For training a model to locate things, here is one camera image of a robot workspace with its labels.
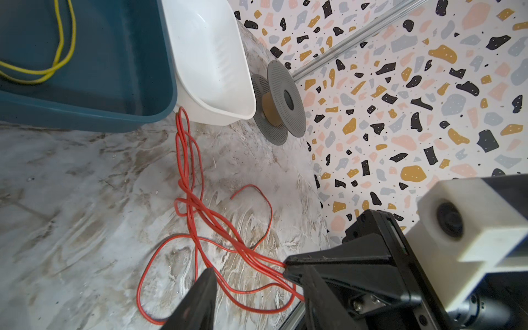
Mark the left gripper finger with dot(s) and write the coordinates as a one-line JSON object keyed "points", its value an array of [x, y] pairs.
{"points": [[197, 308]]}

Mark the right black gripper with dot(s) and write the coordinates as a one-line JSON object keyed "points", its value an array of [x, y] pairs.
{"points": [[373, 280]]}

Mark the grey cable spool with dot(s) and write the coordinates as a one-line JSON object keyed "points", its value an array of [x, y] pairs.
{"points": [[280, 111]]}

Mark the white plastic bin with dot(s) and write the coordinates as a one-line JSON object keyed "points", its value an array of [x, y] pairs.
{"points": [[213, 78]]}

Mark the teal plastic bin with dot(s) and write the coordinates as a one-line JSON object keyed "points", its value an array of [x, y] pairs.
{"points": [[121, 75]]}

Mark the right frame post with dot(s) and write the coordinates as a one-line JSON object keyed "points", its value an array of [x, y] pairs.
{"points": [[381, 22]]}

